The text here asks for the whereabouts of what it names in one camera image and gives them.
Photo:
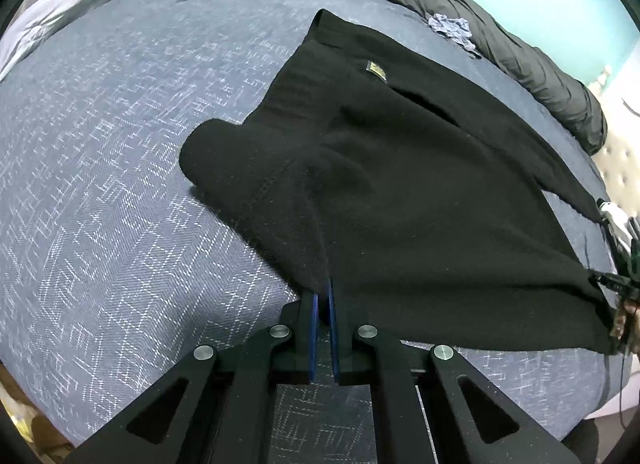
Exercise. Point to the person's right hand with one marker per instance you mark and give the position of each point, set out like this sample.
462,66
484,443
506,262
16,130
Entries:
625,330

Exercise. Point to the small blue crumpled cloth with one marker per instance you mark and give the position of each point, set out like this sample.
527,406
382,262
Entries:
455,29

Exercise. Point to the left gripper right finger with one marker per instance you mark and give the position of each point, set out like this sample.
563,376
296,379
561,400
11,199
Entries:
432,406

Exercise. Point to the dark grey rolled duvet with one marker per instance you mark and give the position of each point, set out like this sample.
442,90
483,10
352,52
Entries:
478,33

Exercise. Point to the cardboard box on floor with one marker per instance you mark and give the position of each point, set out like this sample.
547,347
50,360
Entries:
48,444

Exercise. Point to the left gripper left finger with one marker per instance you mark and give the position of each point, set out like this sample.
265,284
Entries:
213,406

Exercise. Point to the cream tufted headboard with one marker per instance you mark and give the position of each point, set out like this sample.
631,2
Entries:
618,160

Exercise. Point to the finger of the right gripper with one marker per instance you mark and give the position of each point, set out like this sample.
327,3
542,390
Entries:
608,280

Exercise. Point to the blue patterned bed sheet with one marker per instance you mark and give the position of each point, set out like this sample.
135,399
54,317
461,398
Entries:
111,267

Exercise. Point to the white black folded garment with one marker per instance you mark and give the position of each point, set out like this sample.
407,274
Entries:
621,230

